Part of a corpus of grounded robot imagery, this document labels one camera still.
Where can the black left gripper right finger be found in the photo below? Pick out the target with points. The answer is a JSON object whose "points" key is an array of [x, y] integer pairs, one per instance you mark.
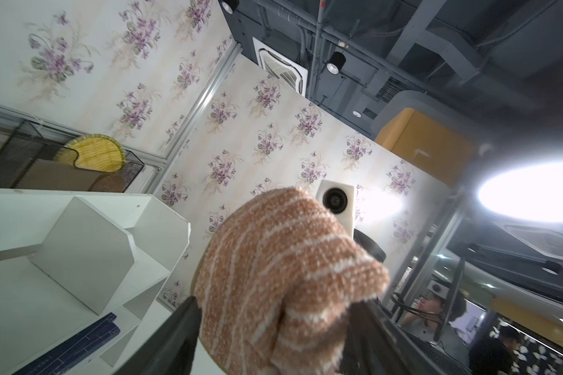
{"points": [[375, 345]]}

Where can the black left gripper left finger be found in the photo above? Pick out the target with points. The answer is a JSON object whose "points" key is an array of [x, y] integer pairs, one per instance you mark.
{"points": [[171, 349]]}

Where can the white wooden bookshelf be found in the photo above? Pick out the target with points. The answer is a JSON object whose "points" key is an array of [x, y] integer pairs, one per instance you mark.
{"points": [[70, 259]]}

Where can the dark blue book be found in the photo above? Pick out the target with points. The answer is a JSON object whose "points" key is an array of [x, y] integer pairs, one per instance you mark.
{"points": [[67, 355]]}

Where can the round cork coaster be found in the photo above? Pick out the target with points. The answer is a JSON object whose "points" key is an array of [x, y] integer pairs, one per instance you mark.
{"points": [[110, 182]]}

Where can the yellow woven fan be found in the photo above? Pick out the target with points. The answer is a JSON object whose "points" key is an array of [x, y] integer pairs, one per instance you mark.
{"points": [[93, 152]]}

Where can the brown card in mesh basket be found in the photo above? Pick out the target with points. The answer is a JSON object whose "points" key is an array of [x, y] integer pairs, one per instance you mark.
{"points": [[57, 176]]}

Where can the black mesh basket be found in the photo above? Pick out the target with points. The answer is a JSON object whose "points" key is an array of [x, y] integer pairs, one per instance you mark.
{"points": [[27, 144]]}

